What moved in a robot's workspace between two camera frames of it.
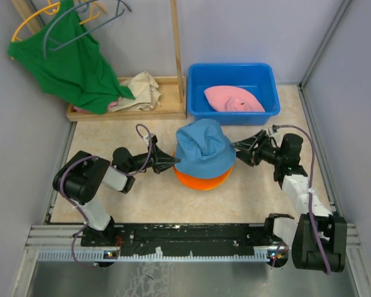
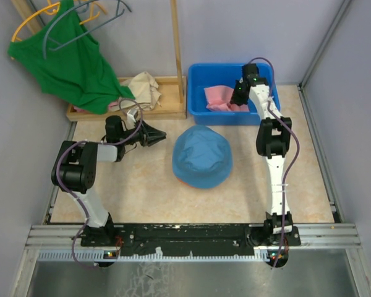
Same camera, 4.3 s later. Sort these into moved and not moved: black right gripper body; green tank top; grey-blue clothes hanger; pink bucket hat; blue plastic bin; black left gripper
Moved: black left gripper; black right gripper body
Not moved: green tank top; pink bucket hat; grey-blue clothes hanger; blue plastic bin
